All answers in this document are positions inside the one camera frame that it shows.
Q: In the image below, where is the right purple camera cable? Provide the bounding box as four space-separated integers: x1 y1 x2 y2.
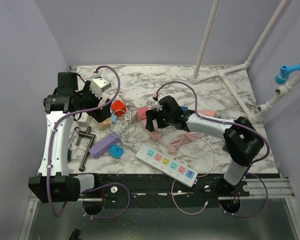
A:
154 81 270 218

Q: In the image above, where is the white power strip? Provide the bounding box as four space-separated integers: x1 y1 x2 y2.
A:
135 144 198 188

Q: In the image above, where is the pink round plug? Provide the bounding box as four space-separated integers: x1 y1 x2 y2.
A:
169 145 177 154

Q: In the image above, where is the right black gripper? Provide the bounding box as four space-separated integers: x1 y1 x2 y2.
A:
145 107 174 133

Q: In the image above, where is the ratchet wrench green handle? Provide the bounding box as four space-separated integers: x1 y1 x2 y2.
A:
67 126 81 162

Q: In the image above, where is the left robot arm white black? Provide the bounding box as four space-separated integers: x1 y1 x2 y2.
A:
28 72 111 203

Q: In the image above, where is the dark green cube socket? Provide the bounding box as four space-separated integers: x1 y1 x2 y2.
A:
222 143 229 153

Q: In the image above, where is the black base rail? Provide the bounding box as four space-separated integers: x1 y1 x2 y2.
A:
39 172 251 208

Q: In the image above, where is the pink cube socket adapter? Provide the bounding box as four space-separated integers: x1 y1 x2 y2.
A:
197 110 215 117

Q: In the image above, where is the pink round-edged plug adapter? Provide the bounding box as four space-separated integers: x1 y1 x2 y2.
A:
136 106 149 121

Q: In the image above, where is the dark blue cube socket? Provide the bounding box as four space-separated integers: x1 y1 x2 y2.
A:
180 106 188 113

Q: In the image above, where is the red cube socket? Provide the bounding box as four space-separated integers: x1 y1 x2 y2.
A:
111 100 127 117

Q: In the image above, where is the thin pink power cord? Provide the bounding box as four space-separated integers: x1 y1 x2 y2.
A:
162 132 217 216

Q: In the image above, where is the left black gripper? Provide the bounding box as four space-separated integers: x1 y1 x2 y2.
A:
74 81 112 122

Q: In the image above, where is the white pvc pipe frame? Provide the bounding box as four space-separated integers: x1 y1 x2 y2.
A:
191 0 300 125

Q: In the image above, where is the beige cube adapter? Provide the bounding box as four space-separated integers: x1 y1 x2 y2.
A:
97 117 112 131

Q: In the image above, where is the white tiger cube adapter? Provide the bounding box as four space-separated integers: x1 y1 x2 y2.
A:
76 112 91 128

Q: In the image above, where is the dark metal t-handle key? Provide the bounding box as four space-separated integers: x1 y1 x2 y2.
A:
75 125 97 172

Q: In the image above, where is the blue pipe fitting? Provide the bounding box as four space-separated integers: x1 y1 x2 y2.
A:
274 63 300 85

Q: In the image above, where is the purple usb power strip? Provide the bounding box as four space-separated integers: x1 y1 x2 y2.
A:
88 132 120 159

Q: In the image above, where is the aluminium extrusion rail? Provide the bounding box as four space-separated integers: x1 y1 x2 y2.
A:
217 177 296 201

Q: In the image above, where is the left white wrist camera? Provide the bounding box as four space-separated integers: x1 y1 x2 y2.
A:
89 73 112 99

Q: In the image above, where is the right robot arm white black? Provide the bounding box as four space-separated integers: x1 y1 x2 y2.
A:
145 95 265 196

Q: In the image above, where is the light blue usb charger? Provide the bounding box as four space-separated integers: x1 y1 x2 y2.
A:
111 114 118 124

